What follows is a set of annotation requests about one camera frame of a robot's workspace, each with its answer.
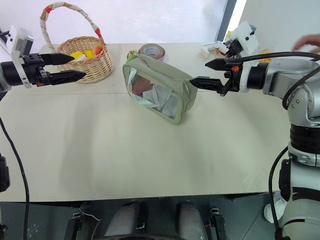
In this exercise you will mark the person's bare hand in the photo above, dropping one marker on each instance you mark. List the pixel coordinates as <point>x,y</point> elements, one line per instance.
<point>308,41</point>

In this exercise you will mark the white robot foot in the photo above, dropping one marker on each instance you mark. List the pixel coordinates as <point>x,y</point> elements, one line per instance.
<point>273,207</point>

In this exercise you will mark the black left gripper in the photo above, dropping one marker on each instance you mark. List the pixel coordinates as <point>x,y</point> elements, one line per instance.
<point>32,65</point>

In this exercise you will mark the black metal bracket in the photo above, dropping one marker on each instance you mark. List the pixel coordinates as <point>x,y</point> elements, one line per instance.
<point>75,225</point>
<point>217,222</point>

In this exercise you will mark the yellow toy fruit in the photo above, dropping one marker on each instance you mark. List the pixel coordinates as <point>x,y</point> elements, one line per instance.
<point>88,53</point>
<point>76,55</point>

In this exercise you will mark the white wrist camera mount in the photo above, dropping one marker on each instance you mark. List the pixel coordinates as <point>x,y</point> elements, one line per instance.
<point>19,41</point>
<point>246,41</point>

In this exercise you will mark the dark window frame post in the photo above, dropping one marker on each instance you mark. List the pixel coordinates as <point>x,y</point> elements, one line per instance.
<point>226,17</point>

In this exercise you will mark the red orange toy fruit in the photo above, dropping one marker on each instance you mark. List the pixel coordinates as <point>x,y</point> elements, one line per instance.
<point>98,50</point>

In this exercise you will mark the yellow object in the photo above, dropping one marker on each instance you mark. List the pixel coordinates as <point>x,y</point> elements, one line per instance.
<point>265,56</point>

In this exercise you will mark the pink cloth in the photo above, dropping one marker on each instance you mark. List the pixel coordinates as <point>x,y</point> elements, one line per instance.
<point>141,87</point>

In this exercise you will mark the brown tape roll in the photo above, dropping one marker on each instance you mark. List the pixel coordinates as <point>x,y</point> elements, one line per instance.
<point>152,51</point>

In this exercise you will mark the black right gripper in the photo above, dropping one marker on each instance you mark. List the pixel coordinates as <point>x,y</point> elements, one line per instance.
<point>233,75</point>

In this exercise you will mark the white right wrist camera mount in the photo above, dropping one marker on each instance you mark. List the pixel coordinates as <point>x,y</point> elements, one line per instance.
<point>246,41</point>

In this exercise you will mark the white folded cloth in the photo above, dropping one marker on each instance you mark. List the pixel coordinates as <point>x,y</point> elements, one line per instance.
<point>162,100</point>

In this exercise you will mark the green transparent pouch bag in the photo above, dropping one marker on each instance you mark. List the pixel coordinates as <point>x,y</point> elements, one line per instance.
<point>172,77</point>

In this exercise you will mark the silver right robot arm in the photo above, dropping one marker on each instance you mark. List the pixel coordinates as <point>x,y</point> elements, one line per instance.
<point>301,75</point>

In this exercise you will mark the white plastic clip object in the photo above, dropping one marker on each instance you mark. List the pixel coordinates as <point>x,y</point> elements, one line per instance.
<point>212,48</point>

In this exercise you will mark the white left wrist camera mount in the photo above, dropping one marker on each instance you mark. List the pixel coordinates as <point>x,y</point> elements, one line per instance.
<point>19,41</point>

